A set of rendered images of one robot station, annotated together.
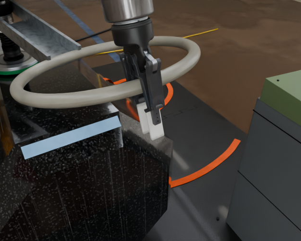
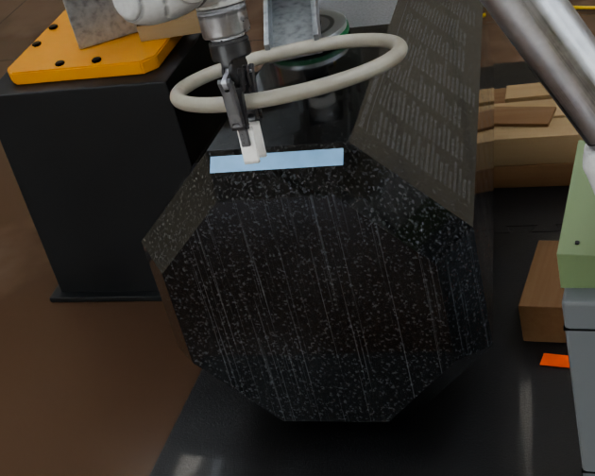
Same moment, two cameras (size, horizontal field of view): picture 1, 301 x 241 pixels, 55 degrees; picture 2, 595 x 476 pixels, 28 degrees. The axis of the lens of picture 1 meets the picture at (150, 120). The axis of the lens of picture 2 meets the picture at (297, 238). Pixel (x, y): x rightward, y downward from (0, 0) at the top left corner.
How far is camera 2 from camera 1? 186 cm
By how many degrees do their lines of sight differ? 44
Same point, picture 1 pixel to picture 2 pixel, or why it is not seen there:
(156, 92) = (230, 110)
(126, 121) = (359, 161)
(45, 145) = (236, 162)
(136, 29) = (217, 48)
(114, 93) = (212, 104)
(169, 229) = (497, 430)
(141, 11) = (217, 34)
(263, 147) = not seen: hidden behind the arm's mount
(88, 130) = (296, 159)
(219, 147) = not seen: outside the picture
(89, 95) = (195, 102)
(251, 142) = not seen: hidden behind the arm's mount
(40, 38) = (300, 11)
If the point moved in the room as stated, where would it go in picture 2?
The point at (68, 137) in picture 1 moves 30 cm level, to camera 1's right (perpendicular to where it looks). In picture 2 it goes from (266, 161) to (365, 192)
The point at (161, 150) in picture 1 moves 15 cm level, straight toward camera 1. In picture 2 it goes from (427, 231) to (380, 266)
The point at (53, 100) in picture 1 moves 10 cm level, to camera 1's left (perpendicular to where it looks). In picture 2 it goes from (176, 100) to (145, 92)
